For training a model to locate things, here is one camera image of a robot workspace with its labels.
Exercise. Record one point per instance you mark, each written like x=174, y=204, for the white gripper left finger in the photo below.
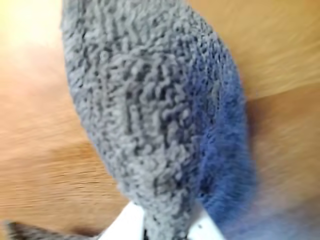
x=127, y=225

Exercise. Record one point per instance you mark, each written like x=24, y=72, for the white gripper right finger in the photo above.
x=203, y=227

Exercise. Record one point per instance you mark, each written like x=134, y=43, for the grey microfibre cloth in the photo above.
x=150, y=100

